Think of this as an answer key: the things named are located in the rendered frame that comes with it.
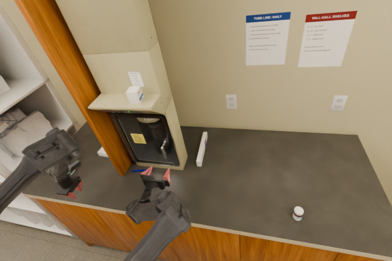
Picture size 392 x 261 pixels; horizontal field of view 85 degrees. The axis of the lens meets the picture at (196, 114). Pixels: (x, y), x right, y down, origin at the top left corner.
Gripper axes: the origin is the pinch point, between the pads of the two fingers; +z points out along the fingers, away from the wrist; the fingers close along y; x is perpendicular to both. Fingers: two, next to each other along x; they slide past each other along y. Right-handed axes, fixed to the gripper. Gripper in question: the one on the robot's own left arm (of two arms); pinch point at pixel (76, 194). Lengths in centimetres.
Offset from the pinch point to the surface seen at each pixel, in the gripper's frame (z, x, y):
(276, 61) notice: -34, -98, 76
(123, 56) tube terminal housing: -59, -34, 33
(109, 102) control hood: -41, -24, 25
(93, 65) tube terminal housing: -56, -17, 33
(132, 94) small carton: -46, -37, 24
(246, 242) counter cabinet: 35, -85, 5
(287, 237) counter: 16, -103, 3
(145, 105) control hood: -41, -42, 23
